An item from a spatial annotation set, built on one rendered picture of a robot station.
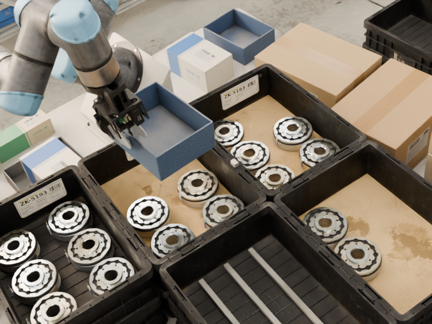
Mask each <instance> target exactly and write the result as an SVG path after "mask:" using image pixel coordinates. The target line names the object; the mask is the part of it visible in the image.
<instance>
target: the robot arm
mask: <svg viewBox="0 0 432 324"><path fill-rule="evenodd" d="M0 3H3V4H6V5H10V6H14V11H13V12H14V16H15V21H16V23H17V24H18V25H19V26H20V28H21V29H20V32H19V35H18V38H17V42H16V44H15V48H14V50H13V52H11V51H10V50H8V49H6V48H4V47H2V46H1V45H0V107H1V108H2V109H4V110H6V111H8V112H10V113H13V114H17V115H19V116H34V115H36V114H37V112H38V110H39V107H40V105H41V102H42V100H43V99H44V93H45V90H46V87H47V84H48V81H49V79H50V75H52V76H53V77H54V78H56V79H57V80H61V81H64V82H65V83H68V84H77V85H80V86H83V87H84V89H85V90H86V91H87V92H88V93H91V94H94V95H97V98H95V99H94V100H93V102H94V104H93V106H92V108H93V109H94V111H95V113H96V114H94V115H93V117H94V118H95V120H96V124H97V126H98V128H99V129H100V130H101V131H102V132H104V133H105V134H107V135H109V136H110V137H111V138H112V139H114V140H115V141H117V142H118V143H120V144H122V145H123V146H126V147H127V148H129V149H131V147H132V143H131V142H130V140H129V139H128V138H127V137H126V134H125V133H124V130H125V129H128V130H129V134H130V135H132V136H133V137H134V138H136V139H137V140H138V138H139V135H141V136H143V137H145V138H146V137H147V134H146V132H145V131H144V130H143V128H142V127H141V126H140V125H141V124H142V123H143V122H145V120H144V118H143V117H144V116H145V117H146V118H147V119H149V116H148V114H147V112H146V109H145V107H144V105H143V102H142V101H141V99H139V98H138V97H137V96H136V95H135V94H134V93H133V92H132V91H131V89H132V88H133V86H134V83H135V81H136V77H137V72H138V66H137V62H136V58H135V56H134V54H133V52H132V51H131V50H129V49H127V48H123V47H119V46H116V47H111V45H110V44H109V41H108V39H107V38H108V36H109V32H110V30H111V27H112V25H113V21H114V18H115V17H116V12H117V9H118V0H0ZM140 104H141V105H140ZM141 106H142V108H143V110H144V111H143V110H142V108H141Z"/></svg>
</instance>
